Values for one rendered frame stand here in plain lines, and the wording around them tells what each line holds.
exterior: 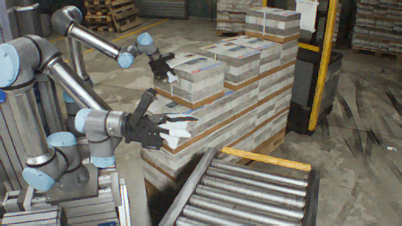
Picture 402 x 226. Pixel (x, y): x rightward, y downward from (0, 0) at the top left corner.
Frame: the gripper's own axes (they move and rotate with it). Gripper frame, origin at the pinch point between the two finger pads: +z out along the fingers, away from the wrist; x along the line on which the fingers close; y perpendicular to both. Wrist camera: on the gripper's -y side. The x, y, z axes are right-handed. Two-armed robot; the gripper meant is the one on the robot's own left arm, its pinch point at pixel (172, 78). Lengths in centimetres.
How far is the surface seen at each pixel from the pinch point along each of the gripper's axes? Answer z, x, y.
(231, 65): 17.9, 13.6, -35.4
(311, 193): 11, 101, 20
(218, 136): 49, 19, 1
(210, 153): 7, 51, 27
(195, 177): -2, 58, 43
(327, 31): 64, 33, -139
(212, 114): 30.6, 17.5, -2.7
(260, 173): 10, 77, 23
